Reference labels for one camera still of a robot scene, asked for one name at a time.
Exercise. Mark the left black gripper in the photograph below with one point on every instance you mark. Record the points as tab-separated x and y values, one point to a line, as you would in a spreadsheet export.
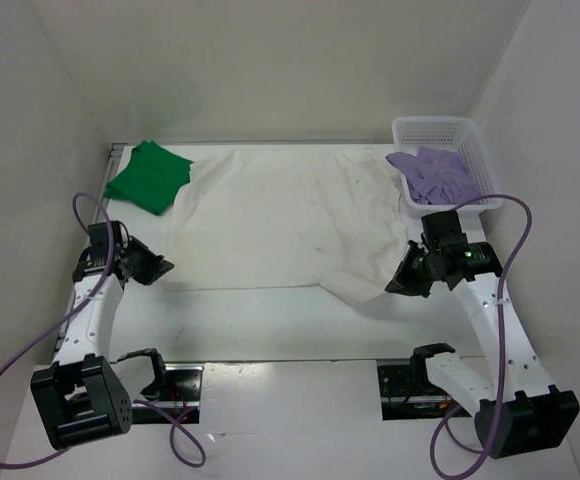
157	266

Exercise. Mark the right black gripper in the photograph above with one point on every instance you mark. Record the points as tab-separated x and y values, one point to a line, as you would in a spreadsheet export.
403	282

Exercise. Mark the green t shirt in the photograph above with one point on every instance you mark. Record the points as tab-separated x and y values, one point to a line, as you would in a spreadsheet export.
152	178

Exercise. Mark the cream white t shirt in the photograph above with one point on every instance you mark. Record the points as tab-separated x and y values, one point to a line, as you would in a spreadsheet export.
251	219

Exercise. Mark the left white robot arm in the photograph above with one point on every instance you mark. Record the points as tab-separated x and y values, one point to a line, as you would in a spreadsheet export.
84	395

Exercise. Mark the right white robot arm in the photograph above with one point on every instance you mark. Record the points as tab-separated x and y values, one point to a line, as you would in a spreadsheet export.
519	409

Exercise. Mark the lavender t shirt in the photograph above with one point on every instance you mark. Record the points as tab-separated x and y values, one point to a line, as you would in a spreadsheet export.
435	176

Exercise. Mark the white plastic basket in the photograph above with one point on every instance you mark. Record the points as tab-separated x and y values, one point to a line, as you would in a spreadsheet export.
456	134

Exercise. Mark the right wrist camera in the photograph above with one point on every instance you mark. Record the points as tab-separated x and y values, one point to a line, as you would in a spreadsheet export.
442	229

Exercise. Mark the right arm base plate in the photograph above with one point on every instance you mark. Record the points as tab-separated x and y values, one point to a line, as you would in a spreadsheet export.
403	399

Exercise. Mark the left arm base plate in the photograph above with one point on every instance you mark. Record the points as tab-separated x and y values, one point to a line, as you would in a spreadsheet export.
174	389

